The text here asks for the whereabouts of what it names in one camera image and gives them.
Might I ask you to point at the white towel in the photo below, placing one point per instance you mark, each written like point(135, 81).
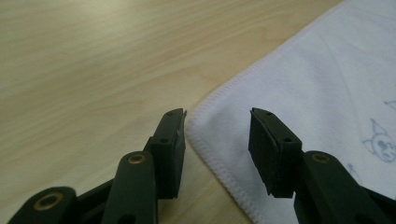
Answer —
point(311, 77)

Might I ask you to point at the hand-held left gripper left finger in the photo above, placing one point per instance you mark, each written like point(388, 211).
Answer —
point(166, 155)

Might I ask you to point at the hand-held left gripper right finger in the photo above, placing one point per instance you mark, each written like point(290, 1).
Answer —
point(274, 155)

